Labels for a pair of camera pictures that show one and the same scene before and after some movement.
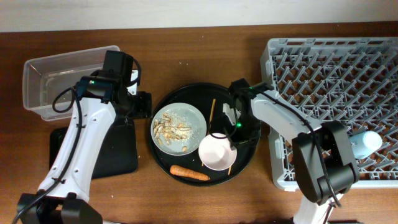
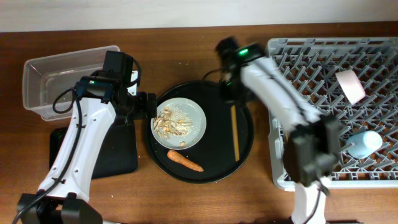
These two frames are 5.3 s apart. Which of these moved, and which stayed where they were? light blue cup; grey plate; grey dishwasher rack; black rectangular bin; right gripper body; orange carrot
Moved: orange carrot; right gripper body; grey plate
Stayed: black rectangular bin; grey dishwasher rack; light blue cup
